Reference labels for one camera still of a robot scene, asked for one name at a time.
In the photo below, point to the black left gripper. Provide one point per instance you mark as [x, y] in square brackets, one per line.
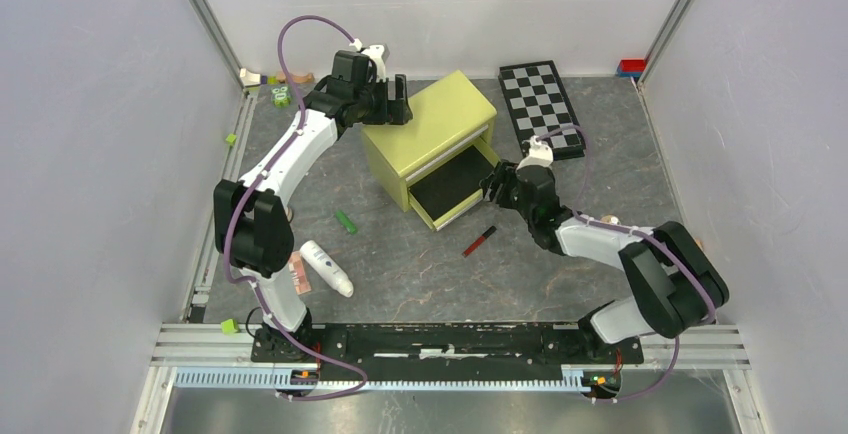
[396, 111]

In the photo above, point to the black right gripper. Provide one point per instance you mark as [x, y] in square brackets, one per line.
[504, 172]

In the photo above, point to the red black lip pencil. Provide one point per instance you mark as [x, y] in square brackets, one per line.
[479, 241]

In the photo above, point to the green drawer cabinet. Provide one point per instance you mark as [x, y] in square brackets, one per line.
[435, 163]

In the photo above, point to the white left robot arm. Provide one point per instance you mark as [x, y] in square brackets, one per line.
[252, 229]

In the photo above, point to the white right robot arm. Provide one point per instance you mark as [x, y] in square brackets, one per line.
[673, 284]

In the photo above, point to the black white chessboard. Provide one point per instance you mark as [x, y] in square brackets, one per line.
[536, 100]

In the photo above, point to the green owl toy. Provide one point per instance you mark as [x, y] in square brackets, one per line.
[281, 96]

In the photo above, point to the green lipstick tube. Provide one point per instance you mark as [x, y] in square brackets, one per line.
[346, 222]

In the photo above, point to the wooden arch blocks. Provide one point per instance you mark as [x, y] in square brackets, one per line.
[251, 79]

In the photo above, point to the white lotion tube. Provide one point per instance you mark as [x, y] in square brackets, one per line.
[327, 269]

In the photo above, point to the red blue blocks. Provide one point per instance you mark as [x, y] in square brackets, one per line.
[632, 68]

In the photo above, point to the eyeshadow palette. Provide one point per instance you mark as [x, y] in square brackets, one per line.
[298, 274]

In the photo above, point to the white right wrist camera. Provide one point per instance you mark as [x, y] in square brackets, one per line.
[539, 154]

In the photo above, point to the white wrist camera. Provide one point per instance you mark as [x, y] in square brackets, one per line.
[539, 154]
[377, 53]

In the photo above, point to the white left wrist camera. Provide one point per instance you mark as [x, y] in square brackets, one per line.
[377, 53]

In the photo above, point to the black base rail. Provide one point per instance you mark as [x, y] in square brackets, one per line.
[523, 351]

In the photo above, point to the green cube near rail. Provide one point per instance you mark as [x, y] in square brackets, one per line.
[229, 327]

